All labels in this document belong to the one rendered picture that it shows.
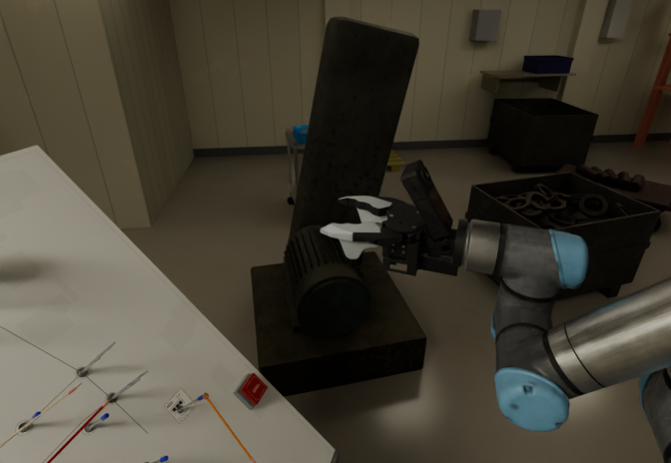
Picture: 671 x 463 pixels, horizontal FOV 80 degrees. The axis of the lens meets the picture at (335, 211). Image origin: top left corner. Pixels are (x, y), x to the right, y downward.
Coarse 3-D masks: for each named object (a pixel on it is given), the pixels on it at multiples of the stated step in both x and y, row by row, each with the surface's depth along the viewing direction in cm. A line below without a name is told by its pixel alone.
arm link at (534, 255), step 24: (504, 240) 54; (528, 240) 53; (552, 240) 52; (576, 240) 52; (504, 264) 54; (528, 264) 53; (552, 264) 52; (576, 264) 51; (528, 288) 54; (552, 288) 54
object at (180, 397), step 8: (176, 392) 82; (184, 392) 84; (176, 400) 82; (184, 400) 83; (192, 400) 84; (168, 408) 80; (176, 408) 81; (192, 408) 83; (176, 416) 80; (184, 416) 81
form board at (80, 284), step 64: (0, 192) 80; (64, 192) 89; (0, 256) 74; (64, 256) 82; (128, 256) 91; (0, 320) 69; (64, 320) 76; (128, 320) 84; (192, 320) 93; (0, 384) 65; (64, 384) 70; (192, 384) 86; (0, 448) 61; (64, 448) 66; (128, 448) 72; (192, 448) 79; (256, 448) 88; (320, 448) 98
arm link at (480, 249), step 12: (468, 228) 57; (480, 228) 56; (492, 228) 55; (468, 240) 55; (480, 240) 55; (492, 240) 54; (468, 252) 55; (480, 252) 55; (492, 252) 54; (468, 264) 56; (480, 264) 55; (492, 264) 55
